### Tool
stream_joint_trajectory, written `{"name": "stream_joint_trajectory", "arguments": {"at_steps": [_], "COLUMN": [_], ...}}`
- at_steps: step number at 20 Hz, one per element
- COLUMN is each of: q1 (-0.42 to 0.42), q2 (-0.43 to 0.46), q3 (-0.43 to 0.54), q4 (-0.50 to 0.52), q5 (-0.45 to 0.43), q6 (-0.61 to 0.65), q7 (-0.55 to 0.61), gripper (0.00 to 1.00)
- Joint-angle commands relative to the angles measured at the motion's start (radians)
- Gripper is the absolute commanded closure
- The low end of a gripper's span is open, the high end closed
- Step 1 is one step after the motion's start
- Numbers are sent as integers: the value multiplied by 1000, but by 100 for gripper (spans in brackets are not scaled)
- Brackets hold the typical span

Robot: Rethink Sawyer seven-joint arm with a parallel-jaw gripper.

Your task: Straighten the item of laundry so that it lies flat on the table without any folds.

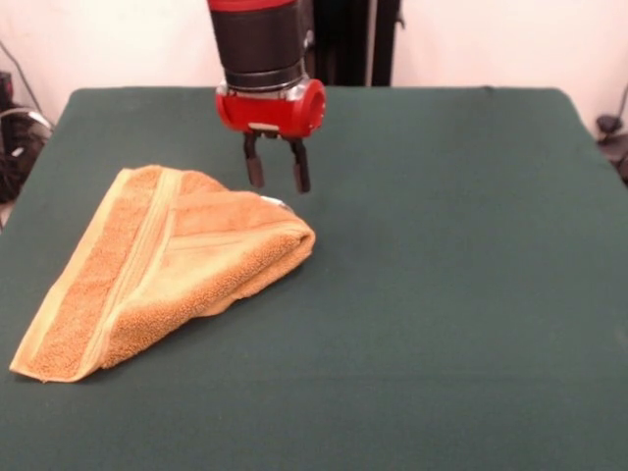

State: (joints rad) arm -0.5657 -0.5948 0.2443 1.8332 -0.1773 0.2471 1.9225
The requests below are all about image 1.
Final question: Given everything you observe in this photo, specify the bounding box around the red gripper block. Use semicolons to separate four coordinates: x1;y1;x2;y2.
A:
214;78;328;196

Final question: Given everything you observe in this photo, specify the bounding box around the tan terry towel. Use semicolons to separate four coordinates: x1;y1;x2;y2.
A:
9;165;317;384

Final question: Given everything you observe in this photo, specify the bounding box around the dark stand base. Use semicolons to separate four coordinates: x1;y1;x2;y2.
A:
0;71;56;203
596;82;628;186

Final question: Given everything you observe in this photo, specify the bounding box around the dark green table cloth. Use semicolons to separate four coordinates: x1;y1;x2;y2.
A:
0;85;628;471

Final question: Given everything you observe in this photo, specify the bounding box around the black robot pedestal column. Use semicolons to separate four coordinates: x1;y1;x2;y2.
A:
303;0;406;88

